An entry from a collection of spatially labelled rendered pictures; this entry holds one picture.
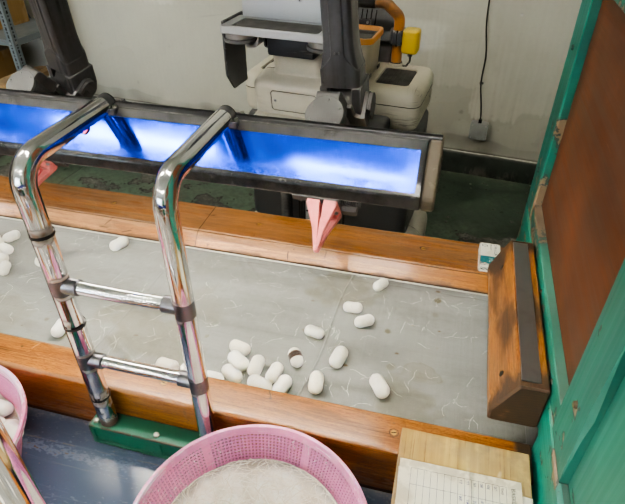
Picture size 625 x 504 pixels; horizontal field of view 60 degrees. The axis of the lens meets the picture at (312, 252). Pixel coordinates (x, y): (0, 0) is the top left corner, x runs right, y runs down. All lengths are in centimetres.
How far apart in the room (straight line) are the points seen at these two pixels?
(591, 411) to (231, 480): 42
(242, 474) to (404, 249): 49
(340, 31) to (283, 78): 58
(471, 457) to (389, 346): 23
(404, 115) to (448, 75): 118
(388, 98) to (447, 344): 89
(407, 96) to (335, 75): 73
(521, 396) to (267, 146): 41
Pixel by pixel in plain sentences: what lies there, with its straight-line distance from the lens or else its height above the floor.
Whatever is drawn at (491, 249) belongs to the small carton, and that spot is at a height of 79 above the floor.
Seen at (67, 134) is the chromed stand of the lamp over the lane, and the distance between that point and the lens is 63.
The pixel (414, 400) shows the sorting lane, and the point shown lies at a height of 74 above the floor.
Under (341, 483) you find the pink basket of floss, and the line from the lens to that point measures 70.
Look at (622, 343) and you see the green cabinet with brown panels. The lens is 50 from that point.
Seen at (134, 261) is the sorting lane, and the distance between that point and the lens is 105.
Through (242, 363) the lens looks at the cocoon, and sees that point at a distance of 80.
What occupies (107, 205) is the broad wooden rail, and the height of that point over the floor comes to 76.
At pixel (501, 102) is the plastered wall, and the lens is 278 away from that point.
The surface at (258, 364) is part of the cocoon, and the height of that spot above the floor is 76.
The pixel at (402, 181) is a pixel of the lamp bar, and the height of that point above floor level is 107.
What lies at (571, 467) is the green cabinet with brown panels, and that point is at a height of 87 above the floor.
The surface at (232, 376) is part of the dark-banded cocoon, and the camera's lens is 79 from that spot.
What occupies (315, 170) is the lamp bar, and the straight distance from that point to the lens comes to 59.
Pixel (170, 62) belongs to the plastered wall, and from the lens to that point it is 332.
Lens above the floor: 135
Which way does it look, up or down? 37 degrees down
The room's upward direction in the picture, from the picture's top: straight up
